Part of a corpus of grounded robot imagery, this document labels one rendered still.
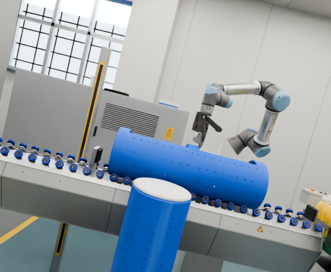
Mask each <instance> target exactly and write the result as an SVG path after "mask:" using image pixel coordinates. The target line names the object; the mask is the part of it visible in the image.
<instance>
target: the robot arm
mask: <svg viewBox="0 0 331 272"><path fill-rule="evenodd" d="M242 94H254V95H255V96H261V97H263V98H264V99H265V100H266V103H265V108H266V110H265V114H264V117H263V119H262V122H261V125H260V128H259V131H258V130H257V129H256V128H255V127H253V126H250V127H249V128H246V129H245V130H244V131H242V132H241V133H239V134H238V135H236V136H234V137H231V138H228V139H226V140H227V141H228V142H229V144H230V145H231V147H232V148H233V149H234V151H235V153H236V154H237V155H239V154H240V153H241V152H242V150H243V149H244V148H245V147H247V146H248V147H249V148H250V150H251V151H252V152H253V153H254V155H255V156H256V157H258V158H262V157H265V156H266V155H268V154H269V153H270V151H271V148H270V147H269V144H270V139H269V137H270V136H271V133H272V130H273V127H274V125H275V122H276V120H277V117H278V115H279V113H280V112H282V111H283V110H285V109H286V107H288V106H289V105H290V102H291V98H290V96H289V94H288V93H287V92H286V91H284V90H283V89H282V88H280V87H279V86H277V84H275V83H273V82H271V81H254V82H253V83H234V84H216V83H215V82H213V81H211V82H209V83H208V84H207V85H206V89H205V92H204V97H203V100H202V104H201V108H200V112H197V113H196V116H195V120H194V123H193V126H192V130H193V131H196V132H201V133H198V135H197V137H194V138H193V141H194V142H196V143H197V144H199V148H201V147H202V145H203V143H204V140H205V137H206V133H207V131H208V126H209V124H210V125H211V126H212V127H213V128H214V129H215V131H217V132H221V131H222V128H221V127H220V126H218V125H217V124H216V123H215V122H214V121H213V120H212V119H211V118H210V117H211V116H212V115H211V114H212V113H213V110H214V106H215V105H217V106H220V107H223V108H230V107H231V106H232V105H233V98H232V97H230V96H232V95H242ZM203 116H204V118H203ZM208 116H209V117H208Z"/></svg>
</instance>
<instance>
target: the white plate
mask: <svg viewBox="0 0 331 272"><path fill-rule="evenodd" d="M133 184H134V185H135V187H136V188H137V189H139V190H140V191H142V192H143V193H146V194H148V195H150V196H153V197H155V198H159V199H163V200H168V201H175V202H185V201H188V200H190V199H191V197H192V196H191V194H190V192H189V191H187V190H186V189H184V188H182V187H180V186H178V185H176V184H174V183H171V182H168V181H164V180H159V179H154V178H137V179H135V180H134V183H133Z"/></svg>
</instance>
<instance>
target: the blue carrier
mask: <svg viewBox="0 0 331 272"><path fill-rule="evenodd" d="M126 150H127V151H126ZM149 155H150V156H149ZM180 163H181V164H180ZM187 165H188V166H187ZM199 168H200V169H199ZM112 173H115V174H117V176H118V177H121V178H124V177H126V176H128V177H129V178H130V179H131V180H135V179H137V178H154V179H159V180H164V181H168V182H171V183H174V184H176V185H178V186H180V187H182V188H184V189H186V190H187V191H189V192H190V193H195V194H196V196H199V197H203V196H207V197H208V198H209V199H211V200H216V199H220V200H221V201H222V202H224V203H229V202H232V203H234V204H235V206H239V207H240V206H242V205H245V206H246V207H247V208H248V209H254V208H259V207H260V205H261V204H262V203H263V201H264V199H265V196H266V193H267V189H268V183H269V174H268V169H267V166H266V165H265V164H264V163H262V162H258V161H254V160H251V161H249V162H244V161H240V160H235V159H232V158H228V157H223V156H220V155H216V154H212V153H208V152H204V151H200V148H199V146H196V145H191V144H187V145H186V146H180V145H176V144H172V143H170V142H165V141H161V140H157V139H153V138H149V137H145V136H142V135H138V134H134V133H132V129H129V128H125V127H120V129H119V130H118V132H117V135H116V138H115V140H114V143H113V147H112V151H111V155H110V159H109V166H108V174H109V175H111V174H112Z"/></svg>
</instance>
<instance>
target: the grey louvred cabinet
mask: <svg viewBox="0 0 331 272"><path fill-rule="evenodd" d="M91 90H92V87H90V86H86V85H82V84H78V83H74V82H71V81H67V80H63V79H59V78H55V77H51V76H47V75H44V74H40V73H36V72H32V71H28V70H24V69H20V68H17V69H16V73H15V78H14V82H13V87H12V92H11V97H10V102H9V107H8V112H7V115H6V121H5V126H4V131H3V136H2V139H3V142H2V143H1V144H2V145H5V146H6V145H7V141H8V140H9V139H11V140H13V141H14V142H15V145H14V146H13V147H14V148H18V149H19V144H20V143H22V142H23V143H26V144H27V148H26V150H27V151H29V152H31V150H32V149H31V147H32V146H38V147H39V151H38V154H42V155H43V154H44V149H46V148H48V149H50V150H51V154H50V157H53V158H55V157H56V152H62V153H63V157H62V159H63V160H66V161H67V160H68V158H67V157H68V155H70V154H72V155H74V156H75V159H76V155H77V150H78V146H79V141H80V137H81V133H82V129H83V125H84V120H85V116H86V111H87V107H88V103H89V99H90V94H91ZM189 115H190V112H186V111H182V110H179V109H176V108H171V107H167V106H164V105H159V104H155V103H151V102H149V101H144V100H140V99H136V98H132V97H128V96H124V95H121V94H117V93H113V92H109V91H105V90H102V95H101V98H100V102H99V106H98V111H97V115H96V119H95V123H94V127H93V132H92V136H91V140H90V145H89V149H88V153H87V157H86V159H87V163H86V165H87V166H89V164H90V160H91V155H92V151H93V148H95V147H96V146H100V147H101V148H102V149H103V151H102V155H101V159H100V161H99V165H98V166H97V167H98V168H99V169H103V168H104V167H103V166H104V164H108V163H109V159H110V155H111V151H112V147H113V143H114V140H115V138H116V135H117V132H118V130H119V129H120V127H125V128H129V129H132V133H134V134H138V135H142V136H145V137H149V138H153V139H157V140H161V141H165V142H170V143H172V144H176V145H180V146H181V144H182V141H183V137H184V133H185V129H186V125H187V122H188V118H189ZM74 162H75V160H74Z"/></svg>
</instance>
